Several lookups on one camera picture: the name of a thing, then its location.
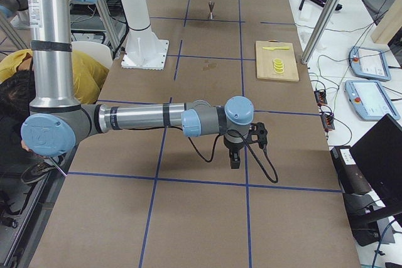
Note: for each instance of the person in yellow shirt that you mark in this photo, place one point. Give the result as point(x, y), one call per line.
point(53, 118)

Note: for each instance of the near blue teach pendant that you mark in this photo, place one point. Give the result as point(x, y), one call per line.
point(370, 100)

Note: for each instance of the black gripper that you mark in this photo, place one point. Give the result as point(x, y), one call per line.
point(232, 148)

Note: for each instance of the far blue teach pendant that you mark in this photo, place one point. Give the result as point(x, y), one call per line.
point(369, 63)

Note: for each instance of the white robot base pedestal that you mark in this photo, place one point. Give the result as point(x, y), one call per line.
point(143, 48)

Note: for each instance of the orange circuit board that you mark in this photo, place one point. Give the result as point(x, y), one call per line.
point(327, 121)
point(321, 97)

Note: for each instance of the blue teach pendant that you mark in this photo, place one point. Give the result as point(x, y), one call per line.
point(370, 100)
point(369, 63)

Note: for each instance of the orange circuit board far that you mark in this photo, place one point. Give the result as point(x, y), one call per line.
point(321, 97)

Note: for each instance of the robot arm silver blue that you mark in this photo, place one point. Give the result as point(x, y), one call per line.
point(195, 118)

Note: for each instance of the black box device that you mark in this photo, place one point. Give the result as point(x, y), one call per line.
point(350, 176)

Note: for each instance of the orange circuit board near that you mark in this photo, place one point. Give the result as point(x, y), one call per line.
point(327, 121)

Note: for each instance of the steel double jigger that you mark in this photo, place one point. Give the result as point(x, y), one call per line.
point(211, 5)

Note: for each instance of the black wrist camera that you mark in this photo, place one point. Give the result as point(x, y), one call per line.
point(258, 134)

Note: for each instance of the aluminium frame post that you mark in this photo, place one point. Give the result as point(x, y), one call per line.
point(318, 30)

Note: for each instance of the yellow plastic knife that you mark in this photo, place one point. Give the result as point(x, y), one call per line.
point(272, 48)

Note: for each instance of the bamboo cutting board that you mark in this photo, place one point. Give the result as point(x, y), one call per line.
point(265, 65)

